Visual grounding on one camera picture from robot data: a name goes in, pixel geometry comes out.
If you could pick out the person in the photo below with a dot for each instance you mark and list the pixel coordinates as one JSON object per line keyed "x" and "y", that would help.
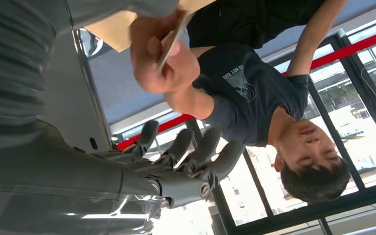
{"x": 249, "y": 87}

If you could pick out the black window frame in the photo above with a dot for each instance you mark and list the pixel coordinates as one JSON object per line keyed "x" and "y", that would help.
{"x": 304, "y": 212}

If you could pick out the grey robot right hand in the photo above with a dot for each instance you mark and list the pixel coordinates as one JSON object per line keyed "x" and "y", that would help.
{"x": 61, "y": 175}

